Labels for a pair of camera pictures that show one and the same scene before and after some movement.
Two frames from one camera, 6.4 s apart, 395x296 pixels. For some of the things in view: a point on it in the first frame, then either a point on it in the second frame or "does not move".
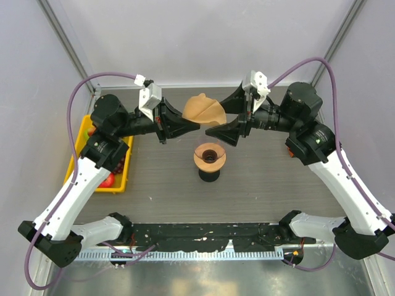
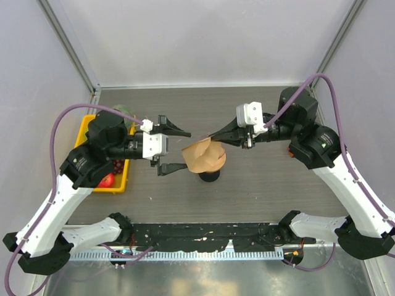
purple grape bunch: [119, 169] does not move
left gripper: [168, 126] -> [166, 126]
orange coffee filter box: [291, 153] does not move
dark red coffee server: [209, 177] does not move
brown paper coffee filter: [201, 108] -> [203, 155]
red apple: [108, 181] does not move
